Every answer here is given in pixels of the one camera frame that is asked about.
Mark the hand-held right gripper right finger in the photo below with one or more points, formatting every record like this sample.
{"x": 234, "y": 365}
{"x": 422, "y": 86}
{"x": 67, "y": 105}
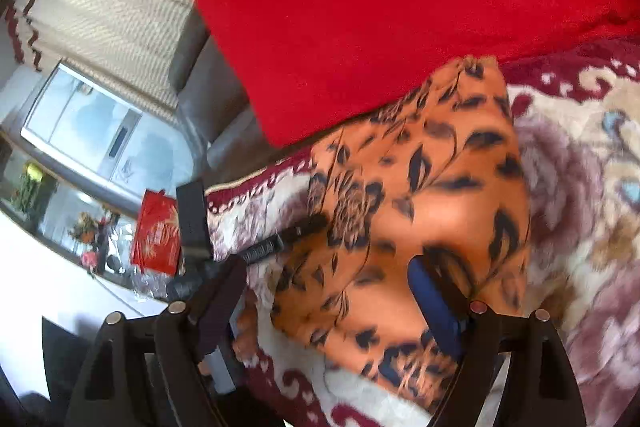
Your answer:
{"x": 435, "y": 302}

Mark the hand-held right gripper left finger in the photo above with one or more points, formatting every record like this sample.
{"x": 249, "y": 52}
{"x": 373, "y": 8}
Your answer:
{"x": 215, "y": 307}

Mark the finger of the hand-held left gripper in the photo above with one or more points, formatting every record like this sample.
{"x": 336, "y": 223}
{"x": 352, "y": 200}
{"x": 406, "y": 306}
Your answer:
{"x": 285, "y": 241}

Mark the orange black floral cloth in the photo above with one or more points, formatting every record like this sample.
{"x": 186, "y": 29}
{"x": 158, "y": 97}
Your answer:
{"x": 425, "y": 187}

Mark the red gift box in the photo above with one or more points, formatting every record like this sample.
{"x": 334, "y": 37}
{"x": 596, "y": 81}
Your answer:
{"x": 156, "y": 234}

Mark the flower bouquet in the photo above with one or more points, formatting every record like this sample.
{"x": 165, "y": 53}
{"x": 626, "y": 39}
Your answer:
{"x": 89, "y": 232}

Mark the grey sofa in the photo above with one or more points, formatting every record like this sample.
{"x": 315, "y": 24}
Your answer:
{"x": 210, "y": 107}

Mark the white framed window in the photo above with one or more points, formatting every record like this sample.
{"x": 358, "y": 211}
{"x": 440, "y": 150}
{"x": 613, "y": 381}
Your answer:
{"x": 95, "y": 132}

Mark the green potted plant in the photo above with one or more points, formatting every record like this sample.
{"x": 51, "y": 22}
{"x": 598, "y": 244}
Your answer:
{"x": 30, "y": 184}

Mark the maroon cream floral blanket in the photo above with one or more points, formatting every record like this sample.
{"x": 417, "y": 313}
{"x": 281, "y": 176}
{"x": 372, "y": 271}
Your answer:
{"x": 580, "y": 207}

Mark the beige patterned curtain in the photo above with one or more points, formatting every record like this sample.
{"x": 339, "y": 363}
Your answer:
{"x": 110, "y": 2}

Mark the red knit garment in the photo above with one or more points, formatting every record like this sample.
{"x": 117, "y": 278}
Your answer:
{"x": 390, "y": 22}

